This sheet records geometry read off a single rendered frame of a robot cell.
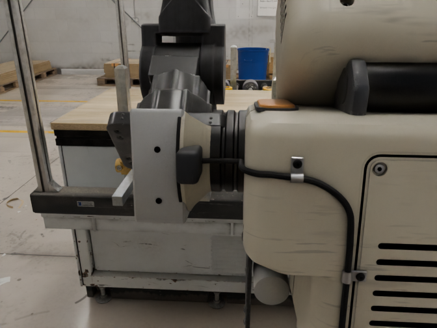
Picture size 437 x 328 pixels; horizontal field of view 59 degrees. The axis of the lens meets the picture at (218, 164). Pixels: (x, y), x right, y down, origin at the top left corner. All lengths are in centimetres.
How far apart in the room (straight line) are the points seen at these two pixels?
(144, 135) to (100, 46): 859
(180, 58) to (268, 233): 24
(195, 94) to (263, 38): 800
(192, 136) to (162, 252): 150
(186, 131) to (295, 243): 14
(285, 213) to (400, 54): 15
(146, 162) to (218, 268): 149
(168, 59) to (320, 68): 20
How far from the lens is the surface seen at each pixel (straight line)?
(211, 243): 176
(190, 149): 34
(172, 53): 48
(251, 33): 839
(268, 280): 50
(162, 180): 37
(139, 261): 189
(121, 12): 241
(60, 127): 165
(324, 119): 30
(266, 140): 29
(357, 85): 31
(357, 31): 32
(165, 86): 43
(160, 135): 36
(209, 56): 47
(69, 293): 217
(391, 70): 33
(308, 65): 33
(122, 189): 118
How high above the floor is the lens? 131
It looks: 22 degrees down
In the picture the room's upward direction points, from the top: straight up
